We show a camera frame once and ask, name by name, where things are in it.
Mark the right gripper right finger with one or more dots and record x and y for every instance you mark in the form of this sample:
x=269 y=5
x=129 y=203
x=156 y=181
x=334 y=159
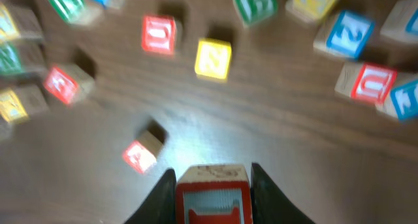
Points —
x=269 y=204

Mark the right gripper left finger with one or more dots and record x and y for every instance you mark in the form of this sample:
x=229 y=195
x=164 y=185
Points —
x=159 y=205

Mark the red I block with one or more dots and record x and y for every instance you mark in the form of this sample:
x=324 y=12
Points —
x=214 y=194

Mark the red A block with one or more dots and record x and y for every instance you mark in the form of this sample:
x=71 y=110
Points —
x=143 y=152

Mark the blue 2 block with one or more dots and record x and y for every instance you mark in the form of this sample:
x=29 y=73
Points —
x=344 y=35

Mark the red E block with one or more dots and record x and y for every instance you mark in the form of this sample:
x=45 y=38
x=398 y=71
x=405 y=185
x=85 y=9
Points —
x=68 y=83

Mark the red U block right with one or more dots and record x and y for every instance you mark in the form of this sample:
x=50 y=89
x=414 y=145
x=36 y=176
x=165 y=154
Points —
x=365 y=82

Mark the red u block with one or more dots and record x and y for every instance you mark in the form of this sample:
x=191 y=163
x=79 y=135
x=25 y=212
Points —
x=161 y=34
x=365 y=82

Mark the yellow S block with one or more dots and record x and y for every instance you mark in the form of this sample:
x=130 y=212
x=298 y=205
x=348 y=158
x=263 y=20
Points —
x=213 y=59

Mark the blue 1 block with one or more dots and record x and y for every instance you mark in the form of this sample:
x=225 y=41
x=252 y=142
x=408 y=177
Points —
x=401 y=101

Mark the red U block centre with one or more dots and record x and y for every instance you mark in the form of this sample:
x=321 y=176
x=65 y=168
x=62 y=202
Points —
x=161 y=34

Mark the yellow block lower centre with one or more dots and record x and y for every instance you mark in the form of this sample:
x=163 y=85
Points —
x=19 y=103

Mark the green B block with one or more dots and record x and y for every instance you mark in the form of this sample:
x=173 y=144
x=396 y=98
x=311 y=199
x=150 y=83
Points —
x=252 y=12

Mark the green R block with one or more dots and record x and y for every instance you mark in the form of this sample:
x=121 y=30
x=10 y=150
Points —
x=18 y=59

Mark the yellow block beside B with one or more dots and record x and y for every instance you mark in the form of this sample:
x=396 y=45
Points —
x=310 y=11

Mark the green N block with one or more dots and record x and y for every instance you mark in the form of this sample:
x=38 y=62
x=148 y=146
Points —
x=77 y=12

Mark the blue 5 block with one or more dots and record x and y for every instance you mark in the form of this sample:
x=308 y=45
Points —
x=401 y=23

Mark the yellow block above R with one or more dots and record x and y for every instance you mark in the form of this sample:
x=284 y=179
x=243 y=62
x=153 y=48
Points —
x=19 y=23

